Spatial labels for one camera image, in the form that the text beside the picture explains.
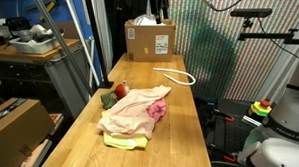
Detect black orange clamp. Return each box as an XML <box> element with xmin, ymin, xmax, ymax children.
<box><xmin>212</xmin><ymin>108</ymin><xmax>236</xmax><ymax>123</ymax></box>
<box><xmin>210</xmin><ymin>142</ymin><xmax>239</xmax><ymax>164</ymax></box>

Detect large taped cardboard box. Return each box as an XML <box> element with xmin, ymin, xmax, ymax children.
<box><xmin>0</xmin><ymin>96</ymin><xmax>57</xmax><ymax>167</ymax></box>

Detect small labelled cardboard box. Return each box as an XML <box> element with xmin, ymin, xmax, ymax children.
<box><xmin>124</xmin><ymin>18</ymin><xmax>178</xmax><ymax>64</ymax></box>

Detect white plastic bin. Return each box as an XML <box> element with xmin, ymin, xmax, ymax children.
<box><xmin>9</xmin><ymin>27</ymin><xmax>65</xmax><ymax>56</ymax></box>

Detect peach shirt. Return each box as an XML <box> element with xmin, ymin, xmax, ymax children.
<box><xmin>96</xmin><ymin>85</ymin><xmax>174</xmax><ymax>142</ymax></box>

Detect slanted grey metal pole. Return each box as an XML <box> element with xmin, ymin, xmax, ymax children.
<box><xmin>31</xmin><ymin>0</ymin><xmax>95</xmax><ymax>101</ymax></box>

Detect black stand pole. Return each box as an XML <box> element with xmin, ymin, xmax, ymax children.
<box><xmin>84</xmin><ymin>0</ymin><xmax>115</xmax><ymax>90</ymax></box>

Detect black desktop device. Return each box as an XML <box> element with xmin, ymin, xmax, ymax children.
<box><xmin>5</xmin><ymin>16</ymin><xmax>30</xmax><ymax>32</ymax></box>

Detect black bar camera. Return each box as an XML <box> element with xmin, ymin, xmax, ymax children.
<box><xmin>230</xmin><ymin>7</ymin><xmax>273</xmax><ymax>20</ymax></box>

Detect perforated backdrop screen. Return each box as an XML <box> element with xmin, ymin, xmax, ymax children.
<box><xmin>146</xmin><ymin>0</ymin><xmax>299</xmax><ymax>106</ymax></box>

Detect black curtain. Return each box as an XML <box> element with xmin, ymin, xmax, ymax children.
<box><xmin>104</xmin><ymin>0</ymin><xmax>154</xmax><ymax>68</ymax></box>

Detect red radish toy green leaves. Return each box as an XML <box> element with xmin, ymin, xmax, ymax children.
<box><xmin>99</xmin><ymin>80</ymin><xmax>131</xmax><ymax>110</ymax></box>

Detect white slanted pole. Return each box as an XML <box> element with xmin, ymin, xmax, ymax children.
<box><xmin>65</xmin><ymin>0</ymin><xmax>102</xmax><ymax>88</ymax></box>

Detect clear plastic bag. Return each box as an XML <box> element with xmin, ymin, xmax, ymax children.
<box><xmin>132</xmin><ymin>13</ymin><xmax>161</xmax><ymax>27</ymax></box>

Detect yellow-green cloth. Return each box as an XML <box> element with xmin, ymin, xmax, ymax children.
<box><xmin>100</xmin><ymin>108</ymin><xmax>149</xmax><ymax>151</ymax></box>

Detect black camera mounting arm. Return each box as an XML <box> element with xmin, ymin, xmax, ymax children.
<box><xmin>236</xmin><ymin>16</ymin><xmax>299</xmax><ymax>47</ymax></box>

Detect pink cloth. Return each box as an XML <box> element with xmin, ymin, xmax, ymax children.
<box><xmin>146</xmin><ymin>97</ymin><xmax>168</xmax><ymax>124</ymax></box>

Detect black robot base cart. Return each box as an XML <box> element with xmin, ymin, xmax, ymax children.
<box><xmin>208</xmin><ymin>97</ymin><xmax>260</xmax><ymax>159</ymax></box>

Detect yellow red emergency stop button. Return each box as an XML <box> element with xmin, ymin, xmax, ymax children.
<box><xmin>247</xmin><ymin>98</ymin><xmax>274</xmax><ymax>118</ymax></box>

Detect wood-topped grey workbench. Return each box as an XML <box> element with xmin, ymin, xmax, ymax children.
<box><xmin>0</xmin><ymin>37</ymin><xmax>92</xmax><ymax>123</ymax></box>

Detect white rope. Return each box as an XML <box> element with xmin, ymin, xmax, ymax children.
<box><xmin>152</xmin><ymin>65</ymin><xmax>197</xmax><ymax>87</ymax></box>

